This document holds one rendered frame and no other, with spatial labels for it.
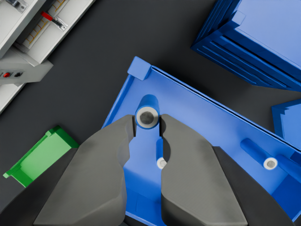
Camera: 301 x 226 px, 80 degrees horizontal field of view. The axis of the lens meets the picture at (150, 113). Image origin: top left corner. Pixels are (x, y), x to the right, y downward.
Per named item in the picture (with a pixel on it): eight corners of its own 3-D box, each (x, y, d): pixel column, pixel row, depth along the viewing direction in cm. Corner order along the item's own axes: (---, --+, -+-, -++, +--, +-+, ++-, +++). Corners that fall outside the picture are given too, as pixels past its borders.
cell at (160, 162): (169, 141, 29) (173, 161, 22) (163, 151, 29) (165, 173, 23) (159, 136, 29) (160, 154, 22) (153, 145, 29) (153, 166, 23)
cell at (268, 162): (254, 141, 28) (282, 162, 22) (247, 151, 29) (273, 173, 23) (244, 136, 28) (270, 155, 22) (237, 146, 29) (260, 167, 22)
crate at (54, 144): (58, 124, 80) (47, 130, 72) (91, 156, 83) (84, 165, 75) (16, 165, 85) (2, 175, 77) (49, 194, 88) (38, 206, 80)
